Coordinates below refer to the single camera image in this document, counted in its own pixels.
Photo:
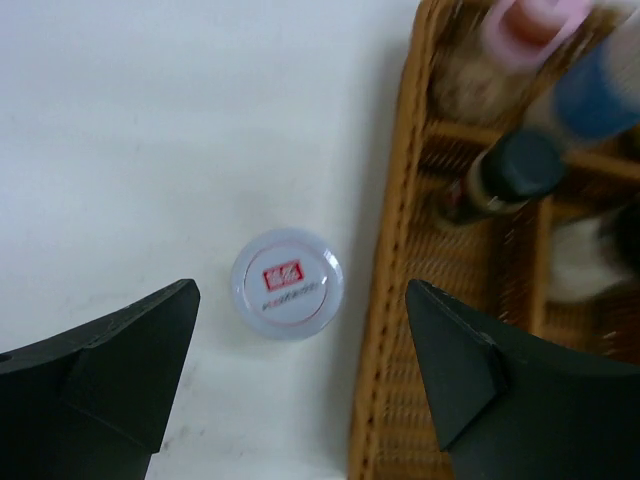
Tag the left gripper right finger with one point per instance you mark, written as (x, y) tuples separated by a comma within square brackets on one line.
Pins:
[(506, 404)]

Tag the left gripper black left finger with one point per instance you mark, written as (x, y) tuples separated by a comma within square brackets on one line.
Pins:
[(94, 401)]

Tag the black lid salt grinder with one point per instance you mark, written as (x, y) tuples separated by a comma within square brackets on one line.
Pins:
[(593, 255)]

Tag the small red label white jar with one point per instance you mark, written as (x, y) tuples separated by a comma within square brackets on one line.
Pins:
[(287, 284)]

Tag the black cap pepper bottle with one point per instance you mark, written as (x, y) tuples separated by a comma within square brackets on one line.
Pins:
[(524, 165)]

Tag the silver cap blue label shaker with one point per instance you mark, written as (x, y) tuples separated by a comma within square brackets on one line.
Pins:
[(595, 95)]

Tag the pink cap spice jar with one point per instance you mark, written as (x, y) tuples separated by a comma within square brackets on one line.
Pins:
[(488, 70)]

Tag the brown wicker divided tray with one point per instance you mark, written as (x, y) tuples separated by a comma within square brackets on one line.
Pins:
[(496, 266)]

